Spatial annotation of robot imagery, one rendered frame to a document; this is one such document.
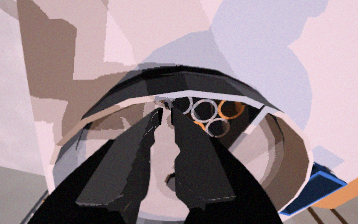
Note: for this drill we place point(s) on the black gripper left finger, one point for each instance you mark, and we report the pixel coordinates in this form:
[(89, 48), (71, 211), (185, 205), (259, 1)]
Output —
[(114, 178)]

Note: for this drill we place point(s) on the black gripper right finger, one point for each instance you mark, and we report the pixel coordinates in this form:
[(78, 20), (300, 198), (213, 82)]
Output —
[(209, 176)]

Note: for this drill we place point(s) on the blue open crate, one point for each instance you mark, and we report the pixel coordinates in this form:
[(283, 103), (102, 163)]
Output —
[(316, 188)]

